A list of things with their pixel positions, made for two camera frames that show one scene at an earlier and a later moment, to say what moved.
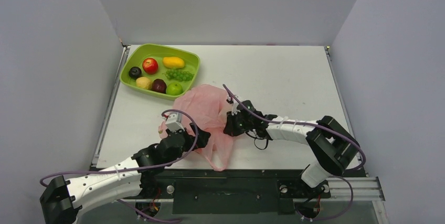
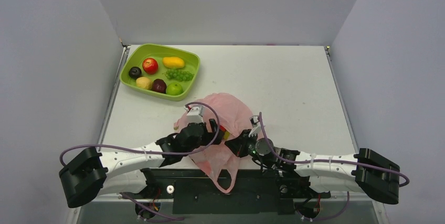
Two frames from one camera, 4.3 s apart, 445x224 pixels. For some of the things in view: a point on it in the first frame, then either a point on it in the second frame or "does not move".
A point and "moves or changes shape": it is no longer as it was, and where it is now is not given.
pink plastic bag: [202, 105] moves or changes shape
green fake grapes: [178, 75] does not move
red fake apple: [150, 65] does not move
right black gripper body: [233, 125] -> [237, 141]
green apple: [174, 88] does not move
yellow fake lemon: [144, 82] does not move
